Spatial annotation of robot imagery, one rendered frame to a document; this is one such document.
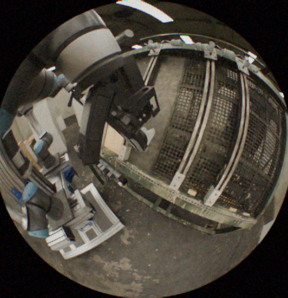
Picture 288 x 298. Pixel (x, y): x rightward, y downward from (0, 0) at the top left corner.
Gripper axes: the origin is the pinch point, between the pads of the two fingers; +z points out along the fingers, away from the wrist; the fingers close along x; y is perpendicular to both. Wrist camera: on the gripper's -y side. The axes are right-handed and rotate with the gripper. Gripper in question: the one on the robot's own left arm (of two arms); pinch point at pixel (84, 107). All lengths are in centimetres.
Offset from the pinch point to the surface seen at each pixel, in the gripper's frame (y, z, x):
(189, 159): 15, 34, -78
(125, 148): -2.4, 36.6, -32.6
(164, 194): -12, 52, -76
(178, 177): 3, 41, -78
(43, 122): -95, -30, 205
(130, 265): -129, 84, -116
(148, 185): -14, 51, -63
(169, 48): 82, -14, -34
